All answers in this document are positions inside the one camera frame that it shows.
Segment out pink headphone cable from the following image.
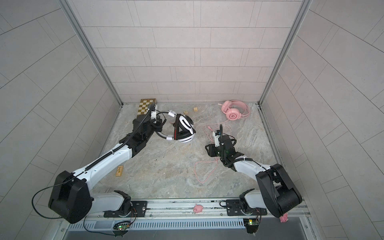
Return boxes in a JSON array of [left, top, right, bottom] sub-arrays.
[[193, 118, 233, 184]]

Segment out white black headphones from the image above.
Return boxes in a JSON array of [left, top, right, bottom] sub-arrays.
[[156, 110, 196, 143]]

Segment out pink headphones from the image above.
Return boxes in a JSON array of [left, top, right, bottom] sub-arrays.
[[219, 100, 251, 121]]

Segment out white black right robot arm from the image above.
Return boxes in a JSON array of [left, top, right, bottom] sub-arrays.
[[205, 131, 303, 218]]

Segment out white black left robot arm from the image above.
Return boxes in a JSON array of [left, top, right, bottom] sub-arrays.
[[48, 116, 164, 224]]

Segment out wooden chess board box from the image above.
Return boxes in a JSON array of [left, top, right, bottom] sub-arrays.
[[137, 99, 156, 120]]

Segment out wooden domino block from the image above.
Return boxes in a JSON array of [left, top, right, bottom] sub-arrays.
[[116, 166, 124, 177]]

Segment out pink pig toy centre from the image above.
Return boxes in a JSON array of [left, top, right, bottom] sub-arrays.
[[193, 204, 204, 214]]

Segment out pink pig toy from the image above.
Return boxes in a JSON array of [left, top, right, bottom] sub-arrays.
[[279, 213, 289, 223], [193, 204, 204, 214]]

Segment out right circuit board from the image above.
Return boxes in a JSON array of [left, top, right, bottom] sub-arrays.
[[243, 219, 260, 234]]

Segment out circuit board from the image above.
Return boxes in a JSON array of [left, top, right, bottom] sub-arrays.
[[243, 219, 260, 234], [113, 221, 131, 231]]

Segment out pink pig toy right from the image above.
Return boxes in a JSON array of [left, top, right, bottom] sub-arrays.
[[279, 213, 289, 223]]

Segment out left circuit board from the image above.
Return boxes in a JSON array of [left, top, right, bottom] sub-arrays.
[[113, 221, 131, 231]]

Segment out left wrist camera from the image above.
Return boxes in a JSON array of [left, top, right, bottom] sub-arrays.
[[151, 110, 157, 120]]

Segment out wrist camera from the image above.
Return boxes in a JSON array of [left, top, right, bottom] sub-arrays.
[[151, 110, 157, 120], [212, 130, 221, 147]]

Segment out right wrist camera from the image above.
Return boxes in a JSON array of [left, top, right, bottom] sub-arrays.
[[212, 130, 221, 147]]

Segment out black corrugated hose left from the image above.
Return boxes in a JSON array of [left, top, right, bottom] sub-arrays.
[[83, 103, 157, 172]]

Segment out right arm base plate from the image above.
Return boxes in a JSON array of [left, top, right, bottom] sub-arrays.
[[225, 199, 268, 216]]

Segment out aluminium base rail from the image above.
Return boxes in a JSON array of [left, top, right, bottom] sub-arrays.
[[58, 196, 310, 221]]

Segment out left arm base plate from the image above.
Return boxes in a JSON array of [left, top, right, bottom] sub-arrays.
[[104, 201, 148, 218]]

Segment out left metal corner post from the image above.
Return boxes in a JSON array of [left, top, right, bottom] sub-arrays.
[[58, 0, 124, 107]]

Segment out metal corner post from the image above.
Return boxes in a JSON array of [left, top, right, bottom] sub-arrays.
[[58, 0, 124, 107], [259, 0, 312, 106]]

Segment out right metal corner post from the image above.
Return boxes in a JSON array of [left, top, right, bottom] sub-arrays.
[[259, 0, 312, 106]]

